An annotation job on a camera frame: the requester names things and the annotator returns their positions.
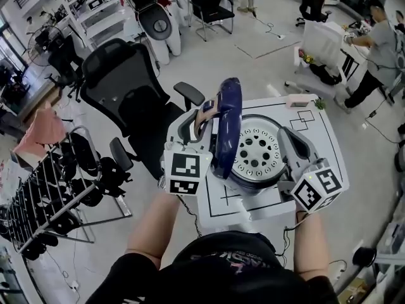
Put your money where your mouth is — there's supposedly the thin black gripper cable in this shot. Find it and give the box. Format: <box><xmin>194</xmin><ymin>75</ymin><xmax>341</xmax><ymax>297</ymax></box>
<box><xmin>177</xmin><ymin>194</ymin><xmax>204</xmax><ymax>238</ymax></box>
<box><xmin>282</xmin><ymin>212</ymin><xmax>306</xmax><ymax>266</ymax></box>

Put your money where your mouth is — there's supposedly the black round stool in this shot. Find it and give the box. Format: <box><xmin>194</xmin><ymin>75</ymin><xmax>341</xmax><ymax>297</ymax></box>
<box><xmin>352</xmin><ymin>247</ymin><xmax>378</xmax><ymax>267</ymax></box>

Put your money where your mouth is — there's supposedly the person's right forearm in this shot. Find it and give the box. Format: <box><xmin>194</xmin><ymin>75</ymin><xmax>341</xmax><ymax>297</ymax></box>
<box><xmin>293</xmin><ymin>210</ymin><xmax>332</xmax><ymax>282</ymax></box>

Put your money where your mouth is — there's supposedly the row of black hanging bags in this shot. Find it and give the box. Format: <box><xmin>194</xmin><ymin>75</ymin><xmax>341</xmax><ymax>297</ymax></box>
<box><xmin>0</xmin><ymin>133</ymin><xmax>132</xmax><ymax>261</ymax></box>

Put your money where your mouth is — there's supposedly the black standing fan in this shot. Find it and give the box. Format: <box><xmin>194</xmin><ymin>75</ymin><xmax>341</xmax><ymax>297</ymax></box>
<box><xmin>27</xmin><ymin>25</ymin><xmax>61</xmax><ymax>68</ymax></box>

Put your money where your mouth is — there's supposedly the black cantilever visitor chair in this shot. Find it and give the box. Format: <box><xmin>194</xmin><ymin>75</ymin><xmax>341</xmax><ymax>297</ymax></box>
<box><xmin>185</xmin><ymin>0</ymin><xmax>236</xmax><ymax>42</ymax></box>

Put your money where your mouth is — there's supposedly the white perforated steamer tray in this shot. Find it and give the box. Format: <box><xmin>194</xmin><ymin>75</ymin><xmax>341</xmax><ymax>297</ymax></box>
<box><xmin>235</xmin><ymin>127</ymin><xmax>281</xmax><ymax>177</ymax></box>

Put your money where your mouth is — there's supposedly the black cloth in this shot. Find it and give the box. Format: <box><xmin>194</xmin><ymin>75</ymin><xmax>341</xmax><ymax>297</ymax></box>
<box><xmin>308</xmin><ymin>63</ymin><xmax>344</xmax><ymax>87</ymax></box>

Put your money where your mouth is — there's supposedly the pink cloth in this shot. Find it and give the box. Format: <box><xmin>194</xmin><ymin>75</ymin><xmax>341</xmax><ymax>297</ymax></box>
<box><xmin>12</xmin><ymin>108</ymin><xmax>68</xmax><ymax>158</ymax></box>

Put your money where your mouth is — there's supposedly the dark blue rice cooker lid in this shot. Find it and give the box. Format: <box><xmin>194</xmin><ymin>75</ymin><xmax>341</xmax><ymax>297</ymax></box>
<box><xmin>196</xmin><ymin>77</ymin><xmax>244</xmax><ymax>181</ymax></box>

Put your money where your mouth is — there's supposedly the small black office chair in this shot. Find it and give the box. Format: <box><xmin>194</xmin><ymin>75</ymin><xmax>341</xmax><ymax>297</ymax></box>
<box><xmin>47</xmin><ymin>35</ymin><xmax>85</xmax><ymax>103</ymax></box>

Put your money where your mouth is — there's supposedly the black mesh office chair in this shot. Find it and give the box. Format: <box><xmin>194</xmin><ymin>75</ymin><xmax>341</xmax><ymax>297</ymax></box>
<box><xmin>80</xmin><ymin>38</ymin><xmax>206</xmax><ymax>181</ymax></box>

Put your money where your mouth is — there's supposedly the black oval hanging pack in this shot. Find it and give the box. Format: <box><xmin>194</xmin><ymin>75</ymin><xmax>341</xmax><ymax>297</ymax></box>
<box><xmin>139</xmin><ymin>4</ymin><xmax>173</xmax><ymax>41</ymax></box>

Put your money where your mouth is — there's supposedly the dark blue rice cooker body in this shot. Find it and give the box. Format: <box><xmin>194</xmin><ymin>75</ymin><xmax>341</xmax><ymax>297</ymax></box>
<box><xmin>226</xmin><ymin>114</ymin><xmax>290</xmax><ymax>196</ymax></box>

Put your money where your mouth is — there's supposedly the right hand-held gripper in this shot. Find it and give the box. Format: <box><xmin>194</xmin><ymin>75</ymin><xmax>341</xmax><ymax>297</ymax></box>
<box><xmin>277</xmin><ymin>127</ymin><xmax>344</xmax><ymax>215</ymax></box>

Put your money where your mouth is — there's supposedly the pink digital clock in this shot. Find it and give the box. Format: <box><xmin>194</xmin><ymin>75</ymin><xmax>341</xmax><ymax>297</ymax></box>
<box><xmin>287</xmin><ymin>94</ymin><xmax>313</xmax><ymax>110</ymax></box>

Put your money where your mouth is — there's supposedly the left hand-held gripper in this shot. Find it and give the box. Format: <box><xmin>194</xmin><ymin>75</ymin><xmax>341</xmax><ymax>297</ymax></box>
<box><xmin>158</xmin><ymin>111</ymin><xmax>220</xmax><ymax>197</ymax></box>

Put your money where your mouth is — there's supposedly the person's black shirt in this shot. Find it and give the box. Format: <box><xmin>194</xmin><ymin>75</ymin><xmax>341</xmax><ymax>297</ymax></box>
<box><xmin>93</xmin><ymin>231</ymin><xmax>341</xmax><ymax>304</ymax></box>

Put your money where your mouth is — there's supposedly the person's left forearm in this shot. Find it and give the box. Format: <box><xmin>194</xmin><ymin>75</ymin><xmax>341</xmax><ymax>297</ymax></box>
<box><xmin>126</xmin><ymin>191</ymin><xmax>182</xmax><ymax>269</ymax></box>

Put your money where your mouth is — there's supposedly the white office chair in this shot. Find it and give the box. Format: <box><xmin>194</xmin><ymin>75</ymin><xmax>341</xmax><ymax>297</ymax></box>
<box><xmin>283</xmin><ymin>20</ymin><xmax>349</xmax><ymax>99</ymax></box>

